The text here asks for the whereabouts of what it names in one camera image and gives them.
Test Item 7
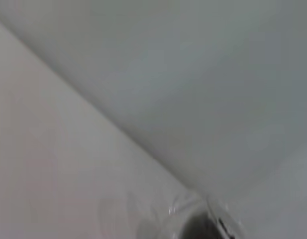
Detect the glass cup with handle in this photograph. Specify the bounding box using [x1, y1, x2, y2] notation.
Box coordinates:
[133, 191, 246, 239]

